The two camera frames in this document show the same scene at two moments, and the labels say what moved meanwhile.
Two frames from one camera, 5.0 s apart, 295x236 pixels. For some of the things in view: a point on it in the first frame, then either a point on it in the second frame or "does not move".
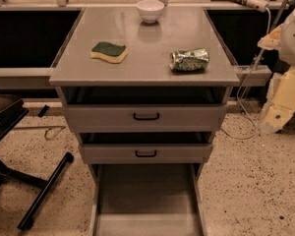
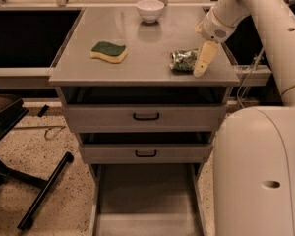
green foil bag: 185,60 does not move
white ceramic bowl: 149,10 does not move
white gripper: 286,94 -> 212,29
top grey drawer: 144,118 does not move
